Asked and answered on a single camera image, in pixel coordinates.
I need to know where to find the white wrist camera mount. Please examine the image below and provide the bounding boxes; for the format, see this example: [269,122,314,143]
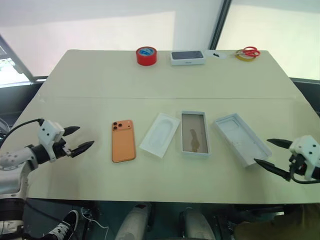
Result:
[37,119,65,164]
[288,135,320,180]

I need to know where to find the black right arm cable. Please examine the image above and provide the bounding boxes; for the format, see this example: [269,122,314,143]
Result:
[291,174,320,185]

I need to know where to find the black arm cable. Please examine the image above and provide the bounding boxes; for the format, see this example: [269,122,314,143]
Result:
[0,119,42,151]
[291,174,320,185]

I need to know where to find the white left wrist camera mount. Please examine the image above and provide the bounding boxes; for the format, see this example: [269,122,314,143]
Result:
[37,119,65,164]

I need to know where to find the red tape roll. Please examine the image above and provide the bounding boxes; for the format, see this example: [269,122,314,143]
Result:
[135,45,158,67]

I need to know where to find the yellow tape roll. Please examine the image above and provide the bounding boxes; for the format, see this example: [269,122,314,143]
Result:
[235,49,260,62]

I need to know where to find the red scissors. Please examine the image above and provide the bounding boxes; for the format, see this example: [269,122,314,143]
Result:
[241,46,261,58]

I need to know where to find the orange smartphone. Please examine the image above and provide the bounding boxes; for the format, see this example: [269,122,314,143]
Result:
[110,119,138,164]

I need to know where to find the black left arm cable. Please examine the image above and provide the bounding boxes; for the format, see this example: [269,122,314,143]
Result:
[0,119,42,151]

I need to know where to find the thin white cable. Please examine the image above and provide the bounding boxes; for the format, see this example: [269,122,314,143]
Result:
[80,206,109,237]

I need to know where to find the dark slanted window frame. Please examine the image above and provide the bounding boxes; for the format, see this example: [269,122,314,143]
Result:
[0,33,48,84]

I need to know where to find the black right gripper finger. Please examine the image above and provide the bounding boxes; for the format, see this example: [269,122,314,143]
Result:
[253,157,292,182]
[266,138,294,150]

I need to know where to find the black white sneaker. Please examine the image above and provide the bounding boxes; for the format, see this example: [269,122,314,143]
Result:
[40,209,80,240]

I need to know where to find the white moulded tray insert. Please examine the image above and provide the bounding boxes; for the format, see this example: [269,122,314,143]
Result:
[138,112,182,159]

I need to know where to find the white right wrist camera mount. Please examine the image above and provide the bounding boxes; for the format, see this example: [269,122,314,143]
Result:
[288,135,320,180]

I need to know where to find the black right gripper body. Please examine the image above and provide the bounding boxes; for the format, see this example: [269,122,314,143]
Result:
[287,154,308,182]

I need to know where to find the dark window frame post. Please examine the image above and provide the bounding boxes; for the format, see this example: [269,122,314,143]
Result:
[209,0,232,51]

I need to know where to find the white phone box lid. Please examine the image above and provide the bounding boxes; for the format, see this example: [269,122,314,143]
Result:
[212,112,273,169]

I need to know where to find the closed white phone box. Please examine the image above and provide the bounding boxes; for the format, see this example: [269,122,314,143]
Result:
[170,50,207,67]

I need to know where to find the grey rounded robot leg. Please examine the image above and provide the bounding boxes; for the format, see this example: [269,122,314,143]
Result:
[116,203,154,240]
[179,207,216,240]

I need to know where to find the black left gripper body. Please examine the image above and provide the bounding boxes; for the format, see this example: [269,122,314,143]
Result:
[55,138,76,160]

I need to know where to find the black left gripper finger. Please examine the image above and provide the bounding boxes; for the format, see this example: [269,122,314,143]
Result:
[71,140,96,159]
[62,125,81,137]

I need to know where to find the white phone box base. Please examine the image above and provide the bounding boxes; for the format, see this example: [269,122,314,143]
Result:
[180,110,212,158]

